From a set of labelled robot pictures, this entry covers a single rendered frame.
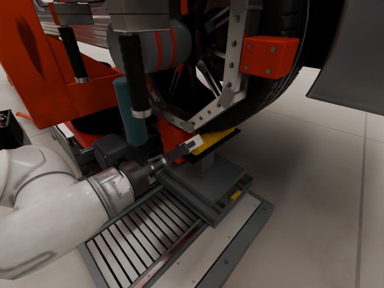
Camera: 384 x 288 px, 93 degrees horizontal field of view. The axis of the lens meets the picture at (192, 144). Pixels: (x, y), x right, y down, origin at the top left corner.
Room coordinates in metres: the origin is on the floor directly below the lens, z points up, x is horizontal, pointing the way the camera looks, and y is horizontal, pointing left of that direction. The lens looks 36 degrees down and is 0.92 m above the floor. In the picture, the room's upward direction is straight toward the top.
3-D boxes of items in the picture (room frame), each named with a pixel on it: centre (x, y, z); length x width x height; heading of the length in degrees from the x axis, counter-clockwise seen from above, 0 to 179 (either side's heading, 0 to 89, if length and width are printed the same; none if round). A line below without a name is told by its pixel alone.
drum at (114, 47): (0.59, 0.12, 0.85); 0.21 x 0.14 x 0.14; 136
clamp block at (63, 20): (0.62, 0.33, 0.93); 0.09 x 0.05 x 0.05; 136
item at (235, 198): (0.77, -0.05, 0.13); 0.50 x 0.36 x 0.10; 46
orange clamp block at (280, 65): (0.43, -0.16, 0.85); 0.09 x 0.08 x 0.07; 46
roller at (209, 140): (0.63, -0.09, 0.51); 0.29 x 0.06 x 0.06; 136
